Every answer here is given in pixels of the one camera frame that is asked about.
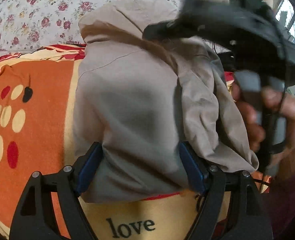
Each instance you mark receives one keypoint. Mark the beige jacket with ribbed cuffs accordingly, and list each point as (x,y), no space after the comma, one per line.
(141,99)

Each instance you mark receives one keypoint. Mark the person's right hand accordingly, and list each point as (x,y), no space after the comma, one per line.
(277,131)

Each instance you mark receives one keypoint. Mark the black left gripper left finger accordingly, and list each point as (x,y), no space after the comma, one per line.
(34,216)

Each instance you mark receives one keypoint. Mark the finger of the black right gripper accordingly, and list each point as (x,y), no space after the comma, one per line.
(164,30)

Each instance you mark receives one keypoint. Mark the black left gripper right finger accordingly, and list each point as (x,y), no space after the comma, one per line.
(246,218)

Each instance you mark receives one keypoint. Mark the orange red yellow blanket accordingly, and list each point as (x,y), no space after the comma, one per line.
(37,94)

